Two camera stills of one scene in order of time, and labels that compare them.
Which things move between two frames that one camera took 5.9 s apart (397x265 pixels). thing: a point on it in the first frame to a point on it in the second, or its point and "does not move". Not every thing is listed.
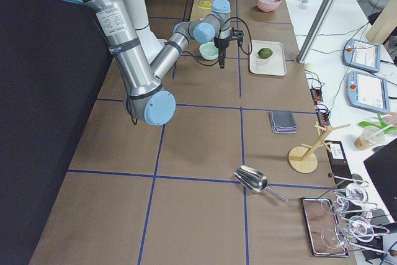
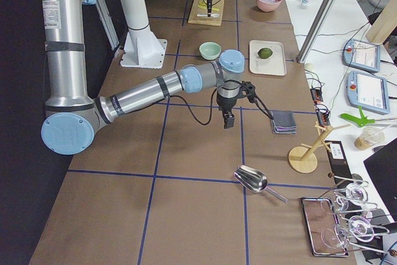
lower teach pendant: [367, 91] does not move
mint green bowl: [208, 51] does not move
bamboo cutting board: [199, 13] does not move
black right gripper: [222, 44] to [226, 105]
